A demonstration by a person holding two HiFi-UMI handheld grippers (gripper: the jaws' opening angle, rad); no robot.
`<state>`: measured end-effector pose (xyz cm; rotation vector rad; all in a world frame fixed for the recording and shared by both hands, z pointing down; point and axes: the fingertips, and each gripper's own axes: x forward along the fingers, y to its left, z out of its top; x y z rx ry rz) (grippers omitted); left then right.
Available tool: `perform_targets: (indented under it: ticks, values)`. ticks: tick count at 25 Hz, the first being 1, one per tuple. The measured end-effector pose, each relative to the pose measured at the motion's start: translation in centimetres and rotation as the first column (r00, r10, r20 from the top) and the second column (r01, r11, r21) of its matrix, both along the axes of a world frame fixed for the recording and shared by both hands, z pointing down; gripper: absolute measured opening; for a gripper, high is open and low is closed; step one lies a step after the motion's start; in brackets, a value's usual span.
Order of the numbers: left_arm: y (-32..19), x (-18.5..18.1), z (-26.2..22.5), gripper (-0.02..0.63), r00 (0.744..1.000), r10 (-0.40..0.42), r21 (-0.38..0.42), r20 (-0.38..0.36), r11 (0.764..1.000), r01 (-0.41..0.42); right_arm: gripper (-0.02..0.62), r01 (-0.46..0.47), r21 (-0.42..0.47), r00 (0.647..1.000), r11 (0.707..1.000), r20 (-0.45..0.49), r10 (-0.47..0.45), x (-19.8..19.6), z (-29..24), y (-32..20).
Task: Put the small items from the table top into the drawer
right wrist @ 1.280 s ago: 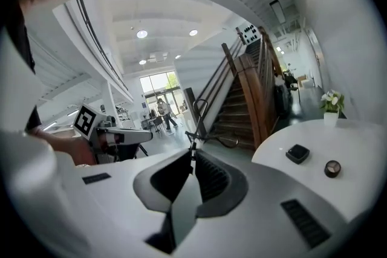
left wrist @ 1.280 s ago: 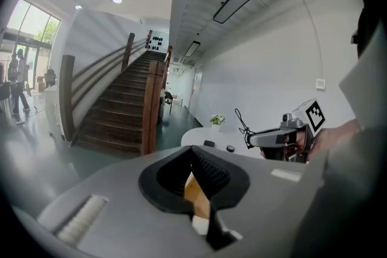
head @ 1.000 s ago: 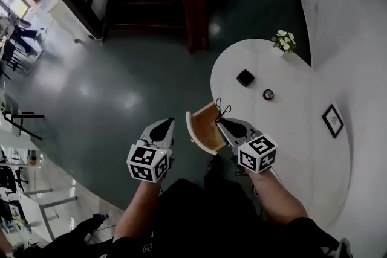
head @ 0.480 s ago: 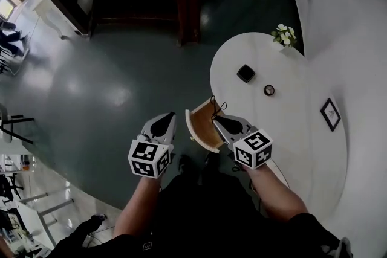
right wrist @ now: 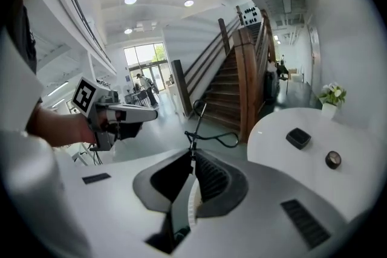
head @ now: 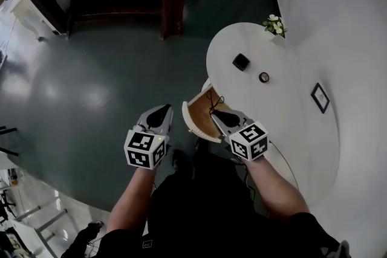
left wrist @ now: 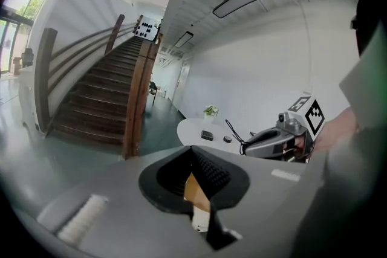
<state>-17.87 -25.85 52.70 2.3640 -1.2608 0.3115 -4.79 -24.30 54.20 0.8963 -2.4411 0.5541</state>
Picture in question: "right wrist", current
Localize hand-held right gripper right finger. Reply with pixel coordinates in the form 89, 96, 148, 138
181, 149, 359, 258

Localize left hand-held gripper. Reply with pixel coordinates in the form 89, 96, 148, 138
71, 77, 159, 152

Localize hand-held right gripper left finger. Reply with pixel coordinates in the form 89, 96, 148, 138
57, 148, 196, 258

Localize small black square object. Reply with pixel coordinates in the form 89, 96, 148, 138
285, 127, 312, 151

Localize small round black object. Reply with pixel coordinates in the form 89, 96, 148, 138
325, 150, 343, 170

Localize person's left forearm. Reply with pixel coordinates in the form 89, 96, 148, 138
26, 105, 97, 148

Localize white curved desk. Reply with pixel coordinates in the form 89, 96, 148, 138
247, 107, 373, 221

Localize person's left hand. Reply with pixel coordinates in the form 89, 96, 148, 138
96, 109, 119, 134

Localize white console table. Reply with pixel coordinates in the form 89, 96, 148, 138
167, 83, 180, 115

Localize glass entrance door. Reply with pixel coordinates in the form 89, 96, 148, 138
123, 42, 167, 95

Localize dark wooden staircase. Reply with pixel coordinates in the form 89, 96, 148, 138
171, 5, 278, 143

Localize black mezzanine railing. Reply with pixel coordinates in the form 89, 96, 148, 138
62, 0, 112, 63

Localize white flowers in white pot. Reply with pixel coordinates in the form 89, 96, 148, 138
317, 82, 348, 119

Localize person's black shirt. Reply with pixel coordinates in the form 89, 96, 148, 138
5, 0, 39, 76

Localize white door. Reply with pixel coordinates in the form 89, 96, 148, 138
307, 24, 322, 86

